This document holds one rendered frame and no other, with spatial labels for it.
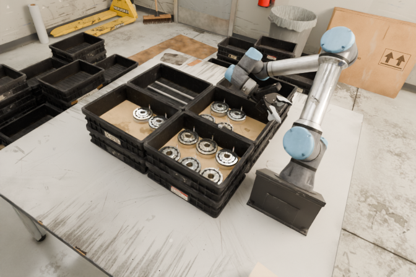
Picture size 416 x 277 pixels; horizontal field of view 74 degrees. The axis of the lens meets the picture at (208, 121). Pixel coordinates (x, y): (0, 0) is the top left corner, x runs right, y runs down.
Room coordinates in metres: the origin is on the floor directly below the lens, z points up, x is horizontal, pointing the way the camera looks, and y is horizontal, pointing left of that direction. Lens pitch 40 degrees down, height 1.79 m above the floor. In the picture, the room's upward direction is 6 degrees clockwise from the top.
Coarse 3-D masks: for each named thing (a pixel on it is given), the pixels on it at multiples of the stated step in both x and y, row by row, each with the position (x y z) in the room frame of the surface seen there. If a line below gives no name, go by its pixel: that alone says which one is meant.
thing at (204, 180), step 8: (184, 112) 1.07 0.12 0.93; (200, 120) 1.02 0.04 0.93; (216, 128) 0.98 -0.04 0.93; (152, 136) 0.88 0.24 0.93; (232, 136) 0.93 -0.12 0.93; (144, 144) 0.83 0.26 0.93; (248, 144) 0.89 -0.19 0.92; (152, 152) 0.80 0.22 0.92; (160, 152) 0.79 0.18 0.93; (248, 152) 0.84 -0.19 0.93; (168, 160) 0.75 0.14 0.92; (240, 160) 0.79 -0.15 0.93; (184, 168) 0.72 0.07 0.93; (192, 176) 0.70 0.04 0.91; (200, 176) 0.69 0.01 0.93; (232, 176) 0.71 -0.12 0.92; (208, 184) 0.66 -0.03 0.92; (216, 184) 0.65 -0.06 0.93; (224, 184) 0.66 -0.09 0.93
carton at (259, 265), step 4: (256, 264) 0.44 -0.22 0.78; (260, 264) 0.44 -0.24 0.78; (256, 268) 0.42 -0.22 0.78; (260, 268) 0.43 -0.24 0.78; (264, 268) 0.43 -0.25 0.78; (252, 272) 0.41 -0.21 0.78; (256, 272) 0.41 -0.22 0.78; (260, 272) 0.41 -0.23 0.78; (264, 272) 0.41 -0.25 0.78; (268, 272) 0.42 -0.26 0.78; (252, 276) 0.40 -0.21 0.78; (256, 276) 0.40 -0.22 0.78; (260, 276) 0.40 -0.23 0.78; (264, 276) 0.40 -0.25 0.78; (268, 276) 0.40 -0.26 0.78; (272, 276) 0.40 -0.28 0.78; (276, 276) 0.40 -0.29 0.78
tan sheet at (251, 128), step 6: (210, 114) 1.20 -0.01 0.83; (216, 120) 1.15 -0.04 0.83; (222, 120) 1.16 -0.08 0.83; (246, 120) 1.18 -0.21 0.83; (252, 120) 1.18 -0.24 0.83; (234, 126) 1.12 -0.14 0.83; (240, 126) 1.12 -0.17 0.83; (246, 126) 1.13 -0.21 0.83; (252, 126) 1.13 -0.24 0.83; (258, 126) 1.14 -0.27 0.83; (264, 126) 1.14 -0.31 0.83; (240, 132) 1.07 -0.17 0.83; (246, 132) 1.08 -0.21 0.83; (252, 132) 1.08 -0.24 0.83; (258, 132) 1.09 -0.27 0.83; (252, 138) 1.03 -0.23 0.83
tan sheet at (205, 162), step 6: (174, 138) 0.98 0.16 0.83; (168, 144) 0.94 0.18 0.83; (174, 144) 0.94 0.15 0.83; (180, 150) 0.90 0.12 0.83; (186, 150) 0.91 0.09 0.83; (192, 150) 0.91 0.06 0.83; (186, 156) 0.87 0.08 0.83; (192, 156) 0.87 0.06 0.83; (198, 156) 0.88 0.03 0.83; (204, 162) 0.85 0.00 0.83; (210, 162) 0.85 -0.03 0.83; (204, 168) 0.81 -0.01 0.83; (216, 168) 0.82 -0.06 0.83; (222, 174) 0.78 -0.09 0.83
